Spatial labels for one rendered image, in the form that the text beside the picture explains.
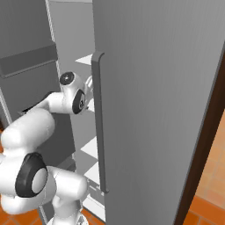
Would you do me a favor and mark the large grey freezer door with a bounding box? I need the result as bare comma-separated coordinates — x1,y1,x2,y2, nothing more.
91,0,225,225

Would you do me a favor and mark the grey freezer interior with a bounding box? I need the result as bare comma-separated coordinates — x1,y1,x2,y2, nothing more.
47,0,107,223

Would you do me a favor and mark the grey door bin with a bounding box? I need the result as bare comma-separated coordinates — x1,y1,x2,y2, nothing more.
0,43,59,79

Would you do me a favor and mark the grey door with bins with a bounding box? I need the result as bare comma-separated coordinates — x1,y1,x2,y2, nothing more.
0,0,77,225

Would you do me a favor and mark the white freezer rack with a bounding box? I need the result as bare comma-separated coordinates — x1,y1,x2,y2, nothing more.
74,54,94,66
86,98,96,113
81,195,106,222
80,136,99,161
83,161,101,188

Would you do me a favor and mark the grey freezer door handle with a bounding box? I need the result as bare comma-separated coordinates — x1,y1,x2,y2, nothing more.
91,51,110,194

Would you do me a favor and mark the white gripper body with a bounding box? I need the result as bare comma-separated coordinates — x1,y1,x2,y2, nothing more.
84,75,95,92

